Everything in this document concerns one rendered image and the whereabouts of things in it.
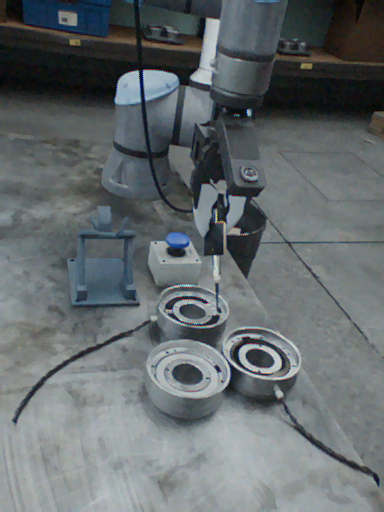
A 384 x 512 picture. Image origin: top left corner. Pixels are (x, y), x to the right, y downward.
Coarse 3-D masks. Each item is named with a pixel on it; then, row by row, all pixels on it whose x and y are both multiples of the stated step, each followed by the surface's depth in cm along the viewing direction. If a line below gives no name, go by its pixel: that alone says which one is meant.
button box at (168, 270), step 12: (156, 252) 96; (168, 252) 96; (180, 252) 96; (192, 252) 98; (156, 264) 95; (168, 264) 94; (180, 264) 94; (192, 264) 95; (156, 276) 95; (168, 276) 95; (180, 276) 96; (192, 276) 96
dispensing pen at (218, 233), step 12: (216, 204) 86; (216, 216) 87; (216, 228) 85; (204, 240) 88; (216, 240) 85; (204, 252) 88; (216, 252) 84; (216, 264) 86; (216, 276) 86; (216, 288) 86; (216, 300) 86
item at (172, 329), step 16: (176, 288) 89; (192, 288) 90; (160, 304) 85; (176, 304) 87; (192, 304) 88; (224, 304) 87; (160, 320) 84; (176, 320) 82; (192, 320) 84; (224, 320) 84; (176, 336) 82; (192, 336) 82; (208, 336) 83
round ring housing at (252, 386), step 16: (240, 336) 83; (256, 336) 83; (272, 336) 83; (224, 352) 78; (240, 352) 80; (256, 352) 82; (272, 352) 81; (288, 352) 82; (240, 368) 75; (256, 368) 78; (272, 368) 78; (240, 384) 76; (256, 384) 75; (272, 384) 75; (288, 384) 76
